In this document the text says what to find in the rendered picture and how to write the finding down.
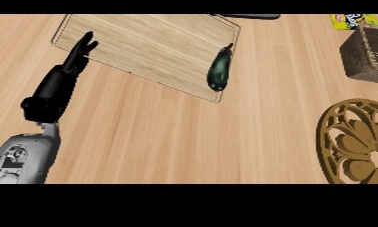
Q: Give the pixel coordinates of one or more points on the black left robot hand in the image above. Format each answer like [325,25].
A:
[55,87]

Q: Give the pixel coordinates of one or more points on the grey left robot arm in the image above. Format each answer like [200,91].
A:
[24,157]

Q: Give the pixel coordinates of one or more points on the gold cutout round placemat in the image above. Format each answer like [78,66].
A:
[350,141]

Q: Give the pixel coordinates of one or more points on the brown wicker basket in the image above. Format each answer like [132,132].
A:
[363,58]

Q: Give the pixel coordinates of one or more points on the pale wooden cutting board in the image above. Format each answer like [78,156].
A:
[152,51]

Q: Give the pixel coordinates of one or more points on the dark green eggplant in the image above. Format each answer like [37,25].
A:
[219,69]

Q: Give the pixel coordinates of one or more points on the flat black object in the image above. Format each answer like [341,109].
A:
[251,16]

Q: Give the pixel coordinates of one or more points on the yellow snack bag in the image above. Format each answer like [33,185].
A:
[352,21]

